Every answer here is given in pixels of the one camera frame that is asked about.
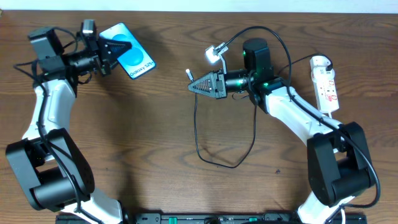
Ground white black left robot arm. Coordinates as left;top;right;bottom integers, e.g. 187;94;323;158
6;20;134;223

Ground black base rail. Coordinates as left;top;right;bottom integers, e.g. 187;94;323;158
55;212;368;224

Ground blue Galaxy smartphone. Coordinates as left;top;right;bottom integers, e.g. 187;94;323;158
99;22;156;80

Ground white power strip cord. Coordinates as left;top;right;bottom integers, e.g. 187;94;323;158
326;111;346;224

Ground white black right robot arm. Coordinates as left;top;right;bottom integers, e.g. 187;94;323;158
188;38;380;223

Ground white power strip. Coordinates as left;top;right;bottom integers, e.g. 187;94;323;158
310;55;340;117

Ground black charger cable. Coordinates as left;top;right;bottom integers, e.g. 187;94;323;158
185;53;334;169

